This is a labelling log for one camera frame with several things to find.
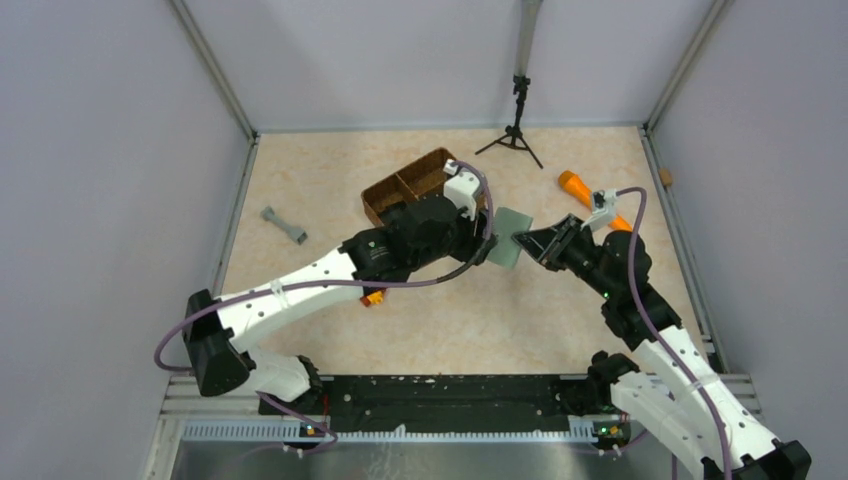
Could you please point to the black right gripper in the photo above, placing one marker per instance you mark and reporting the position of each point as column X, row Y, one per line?
column 548, row 245

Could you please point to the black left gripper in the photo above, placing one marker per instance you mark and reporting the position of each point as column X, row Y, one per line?
column 476, row 236

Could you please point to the green card holder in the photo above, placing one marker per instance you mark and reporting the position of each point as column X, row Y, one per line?
column 506, row 251

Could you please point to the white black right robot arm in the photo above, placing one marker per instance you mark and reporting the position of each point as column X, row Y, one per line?
column 665, row 384

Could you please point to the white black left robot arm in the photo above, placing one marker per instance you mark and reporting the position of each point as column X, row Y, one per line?
column 221, row 335

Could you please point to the brown wicker divided basket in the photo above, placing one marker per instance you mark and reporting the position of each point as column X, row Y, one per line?
column 423, row 177

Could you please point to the orange flashlight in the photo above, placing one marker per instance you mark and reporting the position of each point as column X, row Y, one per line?
column 571, row 183

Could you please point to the orange red toy block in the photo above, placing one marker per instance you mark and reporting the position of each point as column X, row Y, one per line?
column 373, row 299

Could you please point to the small wooden block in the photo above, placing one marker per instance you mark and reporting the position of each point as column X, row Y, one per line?
column 665, row 176

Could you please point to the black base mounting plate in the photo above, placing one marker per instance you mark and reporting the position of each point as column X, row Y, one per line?
column 450, row 404

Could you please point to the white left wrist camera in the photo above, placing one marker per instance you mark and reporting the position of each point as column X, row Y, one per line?
column 463, row 188

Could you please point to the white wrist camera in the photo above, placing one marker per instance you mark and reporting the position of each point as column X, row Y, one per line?
column 463, row 188
column 603, row 210

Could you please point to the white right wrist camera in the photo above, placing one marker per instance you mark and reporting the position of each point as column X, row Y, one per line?
column 603, row 210

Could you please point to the black camera tripod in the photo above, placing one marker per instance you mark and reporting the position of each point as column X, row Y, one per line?
column 513, row 137

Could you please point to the aluminium frame rail front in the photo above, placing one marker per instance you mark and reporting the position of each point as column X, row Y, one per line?
column 464, row 430

